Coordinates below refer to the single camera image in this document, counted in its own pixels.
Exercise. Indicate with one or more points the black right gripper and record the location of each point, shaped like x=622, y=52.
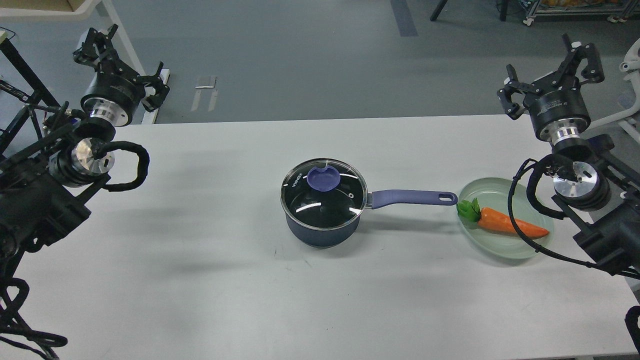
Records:
x=563, y=106

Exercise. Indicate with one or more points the pale green plate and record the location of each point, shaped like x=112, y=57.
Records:
x=494, y=192

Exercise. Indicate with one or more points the blue saucepan with handle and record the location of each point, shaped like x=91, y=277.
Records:
x=375, y=200

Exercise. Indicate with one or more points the black stand legs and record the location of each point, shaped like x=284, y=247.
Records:
x=476, y=10

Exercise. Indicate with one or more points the metal wheeled rack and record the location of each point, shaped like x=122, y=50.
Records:
x=614, y=11

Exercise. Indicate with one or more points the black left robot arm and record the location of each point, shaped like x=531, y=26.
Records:
x=45, y=186

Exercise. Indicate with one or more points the white table frame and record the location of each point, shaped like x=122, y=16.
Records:
x=37, y=11

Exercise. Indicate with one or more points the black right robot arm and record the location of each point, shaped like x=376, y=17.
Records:
x=580, y=179

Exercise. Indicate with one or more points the glass pot lid blue knob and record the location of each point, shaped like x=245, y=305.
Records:
x=323, y=194

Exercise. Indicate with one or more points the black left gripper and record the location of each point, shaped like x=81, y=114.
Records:
x=110, y=96

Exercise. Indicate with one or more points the white chair base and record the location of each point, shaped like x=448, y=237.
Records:
x=628, y=100

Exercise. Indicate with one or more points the orange toy carrot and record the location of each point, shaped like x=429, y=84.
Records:
x=490, y=219

